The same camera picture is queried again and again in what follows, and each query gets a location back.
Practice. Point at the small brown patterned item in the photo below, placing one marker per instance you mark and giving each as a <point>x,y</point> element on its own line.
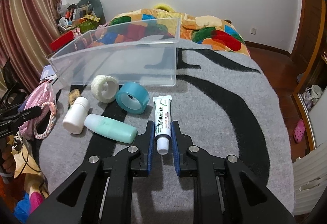
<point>73,95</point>

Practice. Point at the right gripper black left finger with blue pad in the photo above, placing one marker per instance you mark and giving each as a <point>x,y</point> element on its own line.
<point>100,190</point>

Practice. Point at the blue white booklet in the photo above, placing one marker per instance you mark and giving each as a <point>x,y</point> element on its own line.
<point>48,73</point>

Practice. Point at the person's left hand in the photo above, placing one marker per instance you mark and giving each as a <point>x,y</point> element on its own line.
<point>9,164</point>

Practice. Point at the pink rope pouch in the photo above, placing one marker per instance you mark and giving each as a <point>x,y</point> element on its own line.
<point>42,99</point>

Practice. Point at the white gauze tape roll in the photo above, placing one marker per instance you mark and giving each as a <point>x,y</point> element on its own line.
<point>104,88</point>

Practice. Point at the white ointment tube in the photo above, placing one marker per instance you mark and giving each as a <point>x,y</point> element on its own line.
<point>163,123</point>

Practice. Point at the white pill bottle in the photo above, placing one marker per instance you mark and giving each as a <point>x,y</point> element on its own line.
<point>74,119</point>

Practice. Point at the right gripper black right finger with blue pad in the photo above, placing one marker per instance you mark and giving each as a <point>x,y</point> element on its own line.
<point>225,190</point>

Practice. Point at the green box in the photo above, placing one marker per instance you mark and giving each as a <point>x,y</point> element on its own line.
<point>87,26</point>

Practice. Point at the striped pink curtain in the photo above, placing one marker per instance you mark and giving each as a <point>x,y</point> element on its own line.
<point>27,29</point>

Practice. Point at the red box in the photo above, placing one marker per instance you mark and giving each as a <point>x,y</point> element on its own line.
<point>62,41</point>

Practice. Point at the dark green chair back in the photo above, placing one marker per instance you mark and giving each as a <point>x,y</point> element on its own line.
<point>98,9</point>

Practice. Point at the mint green bottle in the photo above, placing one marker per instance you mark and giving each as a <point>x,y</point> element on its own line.
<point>111,128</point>

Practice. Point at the white radiator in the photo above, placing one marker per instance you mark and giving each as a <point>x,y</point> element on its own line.
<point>309,179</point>

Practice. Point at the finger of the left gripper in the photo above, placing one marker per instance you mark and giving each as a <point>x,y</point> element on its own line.
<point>29,114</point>

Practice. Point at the blue tape roll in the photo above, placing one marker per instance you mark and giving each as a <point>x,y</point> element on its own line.
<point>133,98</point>

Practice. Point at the pink croc shoe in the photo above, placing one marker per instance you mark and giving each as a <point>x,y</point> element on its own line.
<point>299,131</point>

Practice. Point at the colourful patchwork quilt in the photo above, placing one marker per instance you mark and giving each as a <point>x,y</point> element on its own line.
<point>210,30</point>

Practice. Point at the clear plastic storage bin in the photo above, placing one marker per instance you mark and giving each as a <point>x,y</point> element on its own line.
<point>143,51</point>

